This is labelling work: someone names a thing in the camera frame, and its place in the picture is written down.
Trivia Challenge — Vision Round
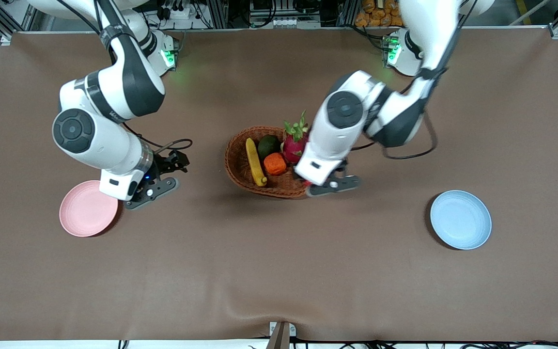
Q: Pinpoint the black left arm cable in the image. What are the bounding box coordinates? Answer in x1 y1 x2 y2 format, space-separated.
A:
352 0 478 160

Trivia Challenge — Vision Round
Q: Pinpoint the brown table cloth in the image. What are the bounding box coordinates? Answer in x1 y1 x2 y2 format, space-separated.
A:
0 28 558 342

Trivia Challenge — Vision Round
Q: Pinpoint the white electronics box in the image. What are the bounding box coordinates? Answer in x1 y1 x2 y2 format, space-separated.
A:
250 0 321 28

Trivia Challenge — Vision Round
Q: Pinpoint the pink plate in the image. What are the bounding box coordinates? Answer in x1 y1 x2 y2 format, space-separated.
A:
59 180 119 238

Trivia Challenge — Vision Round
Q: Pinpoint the metal camera bracket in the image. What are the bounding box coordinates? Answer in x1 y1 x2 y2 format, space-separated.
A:
266 321 297 349

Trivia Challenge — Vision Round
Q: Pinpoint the bag of orange snacks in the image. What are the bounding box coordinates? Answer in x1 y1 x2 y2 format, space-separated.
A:
355 0 405 28

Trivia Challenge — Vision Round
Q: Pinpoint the dark green avocado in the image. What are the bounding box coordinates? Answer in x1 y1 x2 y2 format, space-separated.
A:
258 135 281 159

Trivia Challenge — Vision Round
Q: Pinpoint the brown wicker basket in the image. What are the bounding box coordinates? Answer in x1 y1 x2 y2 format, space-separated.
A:
225 126 310 198

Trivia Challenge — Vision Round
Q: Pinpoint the orange fruit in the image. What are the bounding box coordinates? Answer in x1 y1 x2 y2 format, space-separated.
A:
263 153 287 175

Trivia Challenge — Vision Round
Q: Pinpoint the yellow banana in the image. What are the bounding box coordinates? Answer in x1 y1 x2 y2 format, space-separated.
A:
245 138 268 187

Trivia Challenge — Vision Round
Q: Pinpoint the white power strip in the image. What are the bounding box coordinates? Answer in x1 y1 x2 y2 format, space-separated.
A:
160 0 204 21

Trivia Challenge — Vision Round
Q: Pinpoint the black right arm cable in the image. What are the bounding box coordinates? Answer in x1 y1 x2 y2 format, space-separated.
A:
56 0 193 156

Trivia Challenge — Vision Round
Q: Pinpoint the pink dragon fruit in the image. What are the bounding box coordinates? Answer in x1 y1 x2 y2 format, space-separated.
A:
281 111 311 164

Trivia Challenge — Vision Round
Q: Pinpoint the light blue plate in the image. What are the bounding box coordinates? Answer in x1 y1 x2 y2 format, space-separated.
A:
430 190 493 250

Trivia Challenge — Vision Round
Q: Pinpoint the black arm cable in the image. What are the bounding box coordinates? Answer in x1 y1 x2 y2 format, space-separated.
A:
352 0 478 160
56 0 193 156

